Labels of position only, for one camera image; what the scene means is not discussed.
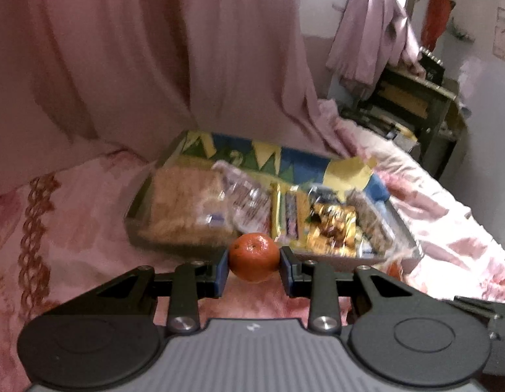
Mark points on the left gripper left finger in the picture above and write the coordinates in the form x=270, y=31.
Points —
x=192, y=282

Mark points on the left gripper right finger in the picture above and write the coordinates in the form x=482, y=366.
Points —
x=315, y=281

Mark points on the golden candy packet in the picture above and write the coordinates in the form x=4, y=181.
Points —
x=332, y=230

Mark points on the orange mandarin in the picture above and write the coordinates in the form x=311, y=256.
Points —
x=254, y=257

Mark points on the clear nut bar packet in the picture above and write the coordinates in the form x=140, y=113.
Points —
x=372, y=223

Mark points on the clear peanut snack bag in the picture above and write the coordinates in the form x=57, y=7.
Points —
x=189, y=206

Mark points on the yellow snack packet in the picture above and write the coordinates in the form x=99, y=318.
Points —
x=290, y=213

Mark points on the white barcode snack packet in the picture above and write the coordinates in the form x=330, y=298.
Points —
x=250, y=202

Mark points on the grey tray with cartoon liner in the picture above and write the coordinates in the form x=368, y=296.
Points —
x=325, y=180

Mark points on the pink floral bed sheet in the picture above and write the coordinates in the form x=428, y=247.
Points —
x=62, y=234

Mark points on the dark wooden side table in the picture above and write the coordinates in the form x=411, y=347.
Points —
x=428, y=110

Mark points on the black desk clock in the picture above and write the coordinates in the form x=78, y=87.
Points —
x=433, y=67

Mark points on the pink curtain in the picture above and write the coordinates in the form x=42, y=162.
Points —
x=79, y=76

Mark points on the hanging mauve cloth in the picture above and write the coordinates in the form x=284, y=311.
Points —
x=372, y=35

